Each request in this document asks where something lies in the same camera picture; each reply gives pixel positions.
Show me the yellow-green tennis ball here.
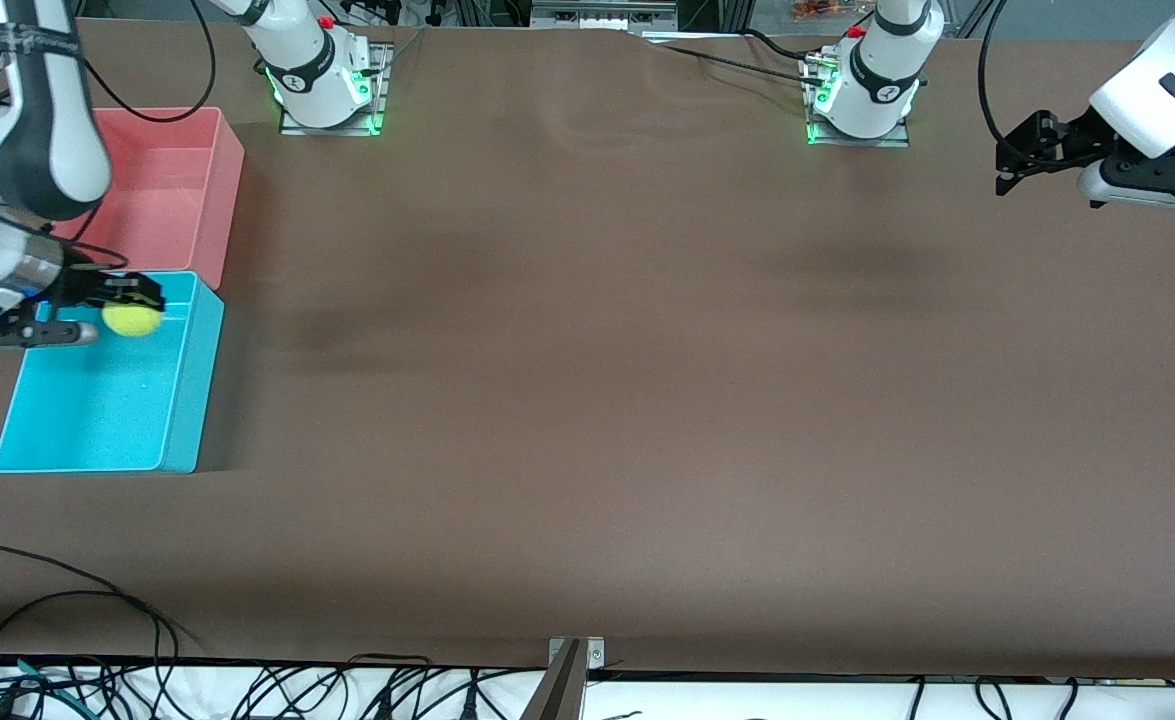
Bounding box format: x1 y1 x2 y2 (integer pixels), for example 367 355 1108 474
101 300 164 339

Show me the pink plastic bin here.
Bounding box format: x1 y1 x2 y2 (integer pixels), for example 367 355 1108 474
47 106 246 291

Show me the blue plastic bin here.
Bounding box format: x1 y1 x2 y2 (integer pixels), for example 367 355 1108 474
0 270 226 475

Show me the grey metal box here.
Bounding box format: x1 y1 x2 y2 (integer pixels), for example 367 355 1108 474
530 0 680 33

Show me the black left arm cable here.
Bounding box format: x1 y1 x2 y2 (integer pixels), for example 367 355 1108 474
979 0 1010 151

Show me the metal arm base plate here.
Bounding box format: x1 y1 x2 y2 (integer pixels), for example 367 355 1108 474
279 42 389 136
805 50 911 148

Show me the black base power cable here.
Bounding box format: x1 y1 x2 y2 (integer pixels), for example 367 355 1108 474
637 35 830 87

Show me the aluminium profile post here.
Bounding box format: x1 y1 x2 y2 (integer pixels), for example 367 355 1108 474
519 638 588 720

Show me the small metal bracket plate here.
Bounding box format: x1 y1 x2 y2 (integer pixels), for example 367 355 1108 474
548 637 606 669

